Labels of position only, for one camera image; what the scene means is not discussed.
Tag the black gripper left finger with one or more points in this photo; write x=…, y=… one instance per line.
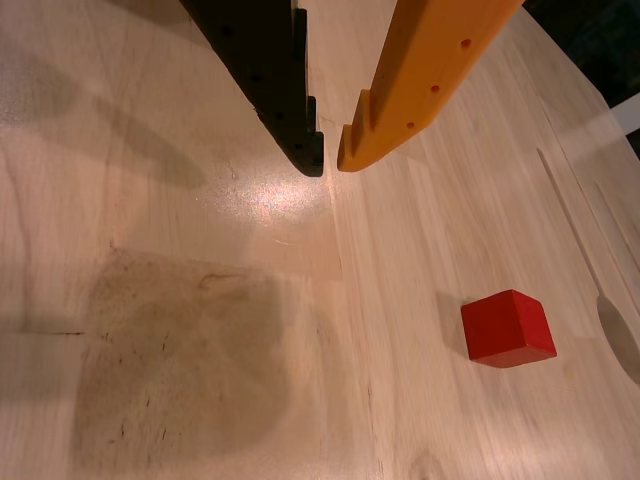
x=270, y=75

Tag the white object at table edge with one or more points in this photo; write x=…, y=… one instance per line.
x=627, y=115

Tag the red wooden cube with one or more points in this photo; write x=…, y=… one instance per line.
x=505, y=327

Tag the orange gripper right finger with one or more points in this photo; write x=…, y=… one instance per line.
x=420, y=75

